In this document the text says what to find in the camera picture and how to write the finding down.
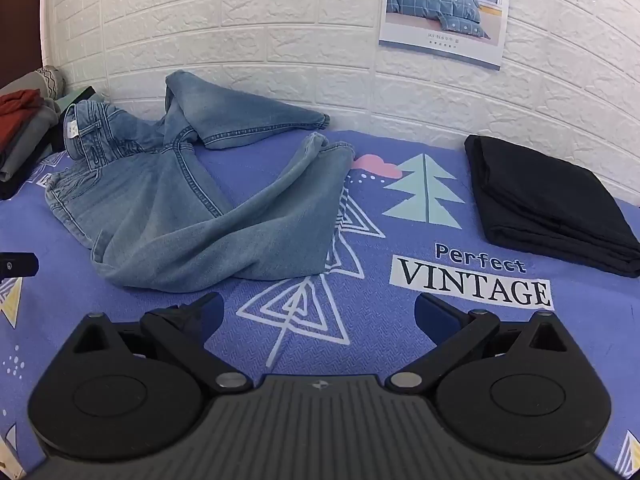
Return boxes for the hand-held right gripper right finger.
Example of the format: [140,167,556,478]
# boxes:
[385,292,576,394]

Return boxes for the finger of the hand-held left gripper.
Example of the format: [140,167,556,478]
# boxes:
[0,252,40,279]

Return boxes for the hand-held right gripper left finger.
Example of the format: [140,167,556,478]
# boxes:
[70,292,253,394]

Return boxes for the light blue denim pants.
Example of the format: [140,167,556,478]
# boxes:
[44,70,357,294]

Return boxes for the black folded pants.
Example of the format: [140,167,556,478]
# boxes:
[463,133,640,279]

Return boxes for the purple printed bed sheet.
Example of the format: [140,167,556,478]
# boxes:
[0,127,640,480]

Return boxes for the red folded cloth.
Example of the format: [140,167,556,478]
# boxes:
[0,89,43,153]

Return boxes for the mint green cloth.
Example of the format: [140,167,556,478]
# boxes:
[56,91,83,115]

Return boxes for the black cloth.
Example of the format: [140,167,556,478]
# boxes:
[62,86,98,108]

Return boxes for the grey zigzag patterned cloth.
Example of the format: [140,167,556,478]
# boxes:
[10,66,68,103]

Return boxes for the wall poster of bedding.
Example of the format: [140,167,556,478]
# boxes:
[378,0,514,71]

